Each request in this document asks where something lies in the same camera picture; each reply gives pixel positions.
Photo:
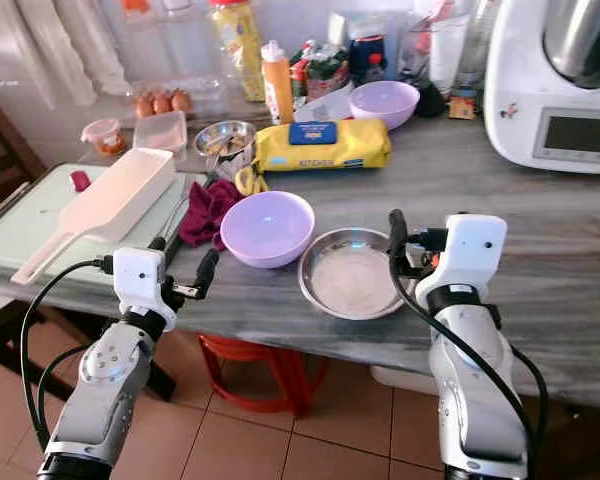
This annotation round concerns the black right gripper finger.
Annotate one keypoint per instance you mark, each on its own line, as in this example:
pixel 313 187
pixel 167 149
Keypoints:
pixel 399 230

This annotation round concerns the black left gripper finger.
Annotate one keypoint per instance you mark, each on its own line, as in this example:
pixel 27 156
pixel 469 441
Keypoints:
pixel 206 270
pixel 158 243

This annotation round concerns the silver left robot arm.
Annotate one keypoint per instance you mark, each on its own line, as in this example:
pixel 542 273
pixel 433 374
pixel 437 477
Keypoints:
pixel 105 385

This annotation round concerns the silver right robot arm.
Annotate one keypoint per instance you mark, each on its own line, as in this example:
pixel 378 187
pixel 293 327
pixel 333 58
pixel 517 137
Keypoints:
pixel 475 400

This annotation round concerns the steel fork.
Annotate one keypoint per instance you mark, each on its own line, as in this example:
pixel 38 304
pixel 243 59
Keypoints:
pixel 185 208

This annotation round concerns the maroon cloth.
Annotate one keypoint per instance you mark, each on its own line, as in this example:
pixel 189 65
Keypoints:
pixel 208 212

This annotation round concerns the shallow steel dish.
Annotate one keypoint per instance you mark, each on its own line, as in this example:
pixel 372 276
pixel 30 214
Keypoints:
pixel 355 278

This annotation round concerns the lilac plastic bowl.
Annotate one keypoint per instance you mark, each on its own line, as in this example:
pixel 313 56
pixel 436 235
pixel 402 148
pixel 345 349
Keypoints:
pixel 385 105
pixel 267 230

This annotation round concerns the red plastic stool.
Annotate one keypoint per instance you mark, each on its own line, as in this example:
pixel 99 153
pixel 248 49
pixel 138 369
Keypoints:
pixel 245 348

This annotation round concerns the yellow kitchen cloth pack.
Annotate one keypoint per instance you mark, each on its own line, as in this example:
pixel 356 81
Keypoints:
pixel 350 148

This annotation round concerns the small red object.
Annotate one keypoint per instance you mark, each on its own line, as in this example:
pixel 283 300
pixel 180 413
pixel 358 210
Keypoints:
pixel 80 181

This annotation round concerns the clear plastic food container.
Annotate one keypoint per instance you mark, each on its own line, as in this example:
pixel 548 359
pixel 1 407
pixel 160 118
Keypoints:
pixel 160 131

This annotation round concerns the white plastic bin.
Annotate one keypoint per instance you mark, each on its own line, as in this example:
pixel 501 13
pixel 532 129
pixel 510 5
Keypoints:
pixel 400 380

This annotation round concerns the small pink-lidded cup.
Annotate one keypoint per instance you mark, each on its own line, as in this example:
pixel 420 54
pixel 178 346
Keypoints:
pixel 104 138

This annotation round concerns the small steel bowl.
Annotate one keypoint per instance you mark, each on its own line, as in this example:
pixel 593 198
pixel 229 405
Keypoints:
pixel 222 138

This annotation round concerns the pale green cutting board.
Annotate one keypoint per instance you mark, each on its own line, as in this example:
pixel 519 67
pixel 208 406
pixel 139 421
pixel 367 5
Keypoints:
pixel 30 225

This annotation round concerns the black round object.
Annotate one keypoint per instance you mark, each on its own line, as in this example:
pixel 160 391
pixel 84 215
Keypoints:
pixel 432 101

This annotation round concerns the brown egg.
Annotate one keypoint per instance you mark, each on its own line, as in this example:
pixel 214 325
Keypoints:
pixel 145 105
pixel 162 103
pixel 181 100

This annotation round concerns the small orange box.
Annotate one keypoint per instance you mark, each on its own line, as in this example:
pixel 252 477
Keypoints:
pixel 463 106

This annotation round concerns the clear plastic egg carton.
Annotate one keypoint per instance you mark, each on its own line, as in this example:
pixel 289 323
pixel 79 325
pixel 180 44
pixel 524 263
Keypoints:
pixel 208 98

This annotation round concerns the small red-capped bottle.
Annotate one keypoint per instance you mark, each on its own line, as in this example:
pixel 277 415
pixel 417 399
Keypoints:
pixel 376 67

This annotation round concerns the dark blue jar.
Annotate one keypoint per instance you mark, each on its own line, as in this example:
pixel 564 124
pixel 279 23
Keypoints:
pixel 365 58

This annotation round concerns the green food packet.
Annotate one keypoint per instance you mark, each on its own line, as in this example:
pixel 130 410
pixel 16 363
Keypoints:
pixel 325 68

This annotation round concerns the white kitchen cooking machine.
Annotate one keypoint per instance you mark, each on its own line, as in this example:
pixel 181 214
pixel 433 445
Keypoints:
pixel 515 90

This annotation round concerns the dark wooden chair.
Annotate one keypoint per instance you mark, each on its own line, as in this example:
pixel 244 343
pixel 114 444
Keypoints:
pixel 0 150

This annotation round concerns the orange squeeze bottle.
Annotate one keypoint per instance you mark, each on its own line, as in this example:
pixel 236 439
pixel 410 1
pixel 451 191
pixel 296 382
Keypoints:
pixel 278 90

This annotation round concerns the yellow pasta jar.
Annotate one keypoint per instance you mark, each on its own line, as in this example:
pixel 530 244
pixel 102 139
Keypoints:
pixel 238 50

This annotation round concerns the white hanging plastic bags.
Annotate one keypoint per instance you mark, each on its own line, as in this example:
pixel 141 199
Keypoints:
pixel 60 50

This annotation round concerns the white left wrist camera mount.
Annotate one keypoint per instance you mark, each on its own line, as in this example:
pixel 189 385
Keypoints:
pixel 138 282

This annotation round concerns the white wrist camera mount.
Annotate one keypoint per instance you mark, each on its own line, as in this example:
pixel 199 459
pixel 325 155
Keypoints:
pixel 475 250
pixel 138 282

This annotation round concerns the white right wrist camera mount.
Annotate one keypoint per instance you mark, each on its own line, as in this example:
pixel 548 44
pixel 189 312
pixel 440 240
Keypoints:
pixel 475 250

